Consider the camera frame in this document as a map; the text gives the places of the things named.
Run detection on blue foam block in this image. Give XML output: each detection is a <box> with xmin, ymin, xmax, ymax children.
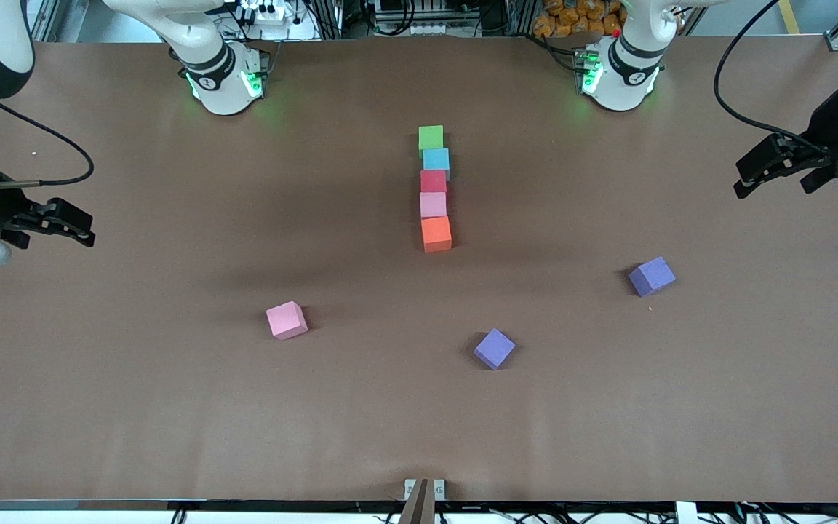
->
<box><xmin>423</xmin><ymin>148</ymin><xmax>451</xmax><ymax>180</ymax></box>

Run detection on green foam block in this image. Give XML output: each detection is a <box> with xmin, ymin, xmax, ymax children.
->
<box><xmin>418</xmin><ymin>125</ymin><xmax>444</xmax><ymax>159</ymax></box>

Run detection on orange foam block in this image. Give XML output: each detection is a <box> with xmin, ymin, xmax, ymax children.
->
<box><xmin>420</xmin><ymin>215</ymin><xmax>453</xmax><ymax>253</ymax></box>

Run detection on purple foam block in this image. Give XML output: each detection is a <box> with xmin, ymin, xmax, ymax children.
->
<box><xmin>474</xmin><ymin>327</ymin><xmax>516</xmax><ymax>371</ymax></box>
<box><xmin>628</xmin><ymin>256</ymin><xmax>677</xmax><ymax>298</ymax></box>

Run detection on orange bagged items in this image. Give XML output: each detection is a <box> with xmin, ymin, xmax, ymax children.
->
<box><xmin>533</xmin><ymin>0</ymin><xmax>627</xmax><ymax>39</ymax></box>

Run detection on white power strip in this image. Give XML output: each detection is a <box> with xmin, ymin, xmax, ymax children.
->
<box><xmin>236</xmin><ymin>0</ymin><xmax>298</xmax><ymax>23</ymax></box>

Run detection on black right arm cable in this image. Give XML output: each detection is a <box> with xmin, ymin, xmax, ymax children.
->
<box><xmin>0</xmin><ymin>98</ymin><xmax>95</xmax><ymax>188</ymax></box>

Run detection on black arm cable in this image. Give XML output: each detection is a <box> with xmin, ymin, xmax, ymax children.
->
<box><xmin>0</xmin><ymin>98</ymin><xmax>95</xmax><ymax>188</ymax></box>
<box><xmin>713</xmin><ymin>0</ymin><xmax>820</xmax><ymax>150</ymax></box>

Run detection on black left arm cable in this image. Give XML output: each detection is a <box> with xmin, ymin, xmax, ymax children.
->
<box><xmin>713</xmin><ymin>0</ymin><xmax>820</xmax><ymax>150</ymax></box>

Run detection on grey upright frame post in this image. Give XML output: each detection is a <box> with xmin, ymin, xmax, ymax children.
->
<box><xmin>30</xmin><ymin>0</ymin><xmax>89</xmax><ymax>42</ymax></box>

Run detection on black base cable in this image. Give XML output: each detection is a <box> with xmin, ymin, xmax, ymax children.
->
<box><xmin>532</xmin><ymin>33</ymin><xmax>583</xmax><ymax>74</ymax></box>

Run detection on equipment rack with cables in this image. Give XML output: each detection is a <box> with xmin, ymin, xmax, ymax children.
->
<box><xmin>372</xmin><ymin>0</ymin><xmax>485</xmax><ymax>37</ymax></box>

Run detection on small metal bracket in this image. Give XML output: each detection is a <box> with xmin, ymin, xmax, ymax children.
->
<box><xmin>404</xmin><ymin>478</ymin><xmax>447</xmax><ymax>501</ymax></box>

